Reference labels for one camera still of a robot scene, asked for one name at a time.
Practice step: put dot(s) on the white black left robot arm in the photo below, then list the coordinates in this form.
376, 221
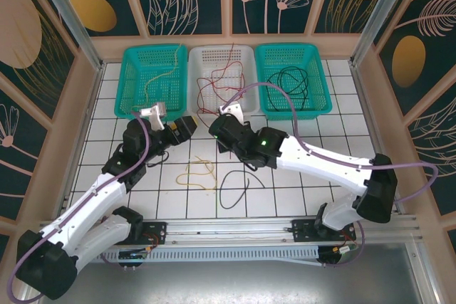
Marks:
92, 199

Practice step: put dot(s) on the teal plastic basket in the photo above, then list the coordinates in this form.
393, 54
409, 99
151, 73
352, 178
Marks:
160, 69
320, 79

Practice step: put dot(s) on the white plastic basket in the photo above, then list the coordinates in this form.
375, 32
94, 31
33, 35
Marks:
249, 65

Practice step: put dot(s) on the small black circuit board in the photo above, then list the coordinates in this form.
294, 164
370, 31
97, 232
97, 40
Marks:
132, 255

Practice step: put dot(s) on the grey metal sheet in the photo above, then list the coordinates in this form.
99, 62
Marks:
228, 286

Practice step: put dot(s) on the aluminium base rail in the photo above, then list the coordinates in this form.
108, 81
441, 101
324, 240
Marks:
228, 229

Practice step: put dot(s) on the aluminium frame post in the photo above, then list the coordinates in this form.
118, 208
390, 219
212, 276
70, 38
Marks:
79, 37
383, 15

